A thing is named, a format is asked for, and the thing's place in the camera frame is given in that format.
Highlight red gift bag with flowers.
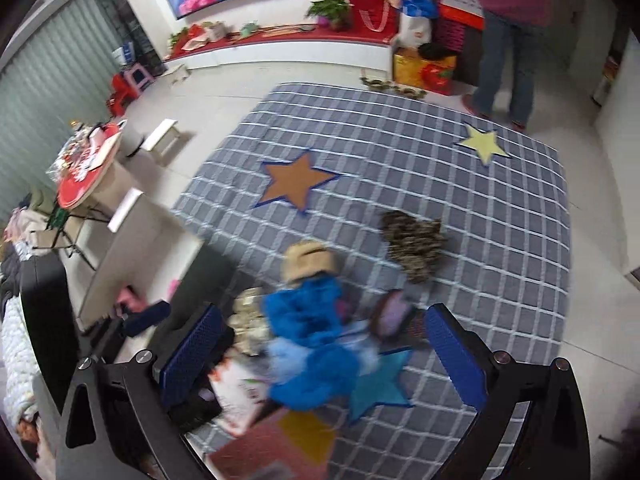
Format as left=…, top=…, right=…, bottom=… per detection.
left=334, top=0, right=401, bottom=35

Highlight white shopping bag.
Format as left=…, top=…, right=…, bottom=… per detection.
left=397, top=12, right=433, bottom=48

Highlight red plastic stool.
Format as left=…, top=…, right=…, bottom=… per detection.
left=106, top=74, right=141, bottom=118

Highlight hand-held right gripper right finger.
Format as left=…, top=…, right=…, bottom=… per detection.
left=425, top=304, right=591, bottom=480

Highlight white low table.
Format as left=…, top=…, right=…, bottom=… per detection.
left=77, top=187, right=207, bottom=333

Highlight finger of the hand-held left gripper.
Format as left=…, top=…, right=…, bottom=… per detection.
left=122, top=300, right=172, bottom=337

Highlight red round table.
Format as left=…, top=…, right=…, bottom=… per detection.
left=47, top=119, right=126, bottom=211

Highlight purple pouch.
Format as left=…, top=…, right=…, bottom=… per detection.
left=372, top=290, right=416, bottom=341

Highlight leopard print cloth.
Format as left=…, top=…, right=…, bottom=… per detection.
left=380, top=209, right=448, bottom=283

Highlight white printed plastic bag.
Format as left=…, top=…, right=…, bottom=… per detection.
left=209, top=355, right=273, bottom=436

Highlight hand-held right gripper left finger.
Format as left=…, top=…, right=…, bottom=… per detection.
left=55, top=302, right=236, bottom=480

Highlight white stool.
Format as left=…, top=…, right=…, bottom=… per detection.
left=142, top=119, right=182, bottom=166

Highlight tan straw hat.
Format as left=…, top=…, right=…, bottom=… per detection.
left=281, top=241, right=338, bottom=282

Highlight purple plastic stool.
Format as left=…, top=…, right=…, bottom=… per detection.
left=124, top=64, right=153, bottom=92

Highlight green potted plant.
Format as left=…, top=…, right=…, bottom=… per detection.
left=306, top=0, right=353, bottom=31

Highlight grey plaid star mat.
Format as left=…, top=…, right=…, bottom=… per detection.
left=170, top=82, right=573, bottom=480

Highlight red cardboard box yellow label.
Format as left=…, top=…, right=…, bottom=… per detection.
left=207, top=405, right=341, bottom=480

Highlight white cabinet with red top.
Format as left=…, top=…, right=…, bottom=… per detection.
left=162, top=22, right=401, bottom=86

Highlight light blue fluffy cloth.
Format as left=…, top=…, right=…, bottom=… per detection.
left=267, top=322, right=381, bottom=386

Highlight blue plastic bag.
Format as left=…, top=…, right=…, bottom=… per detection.
left=401, top=0, right=441, bottom=21

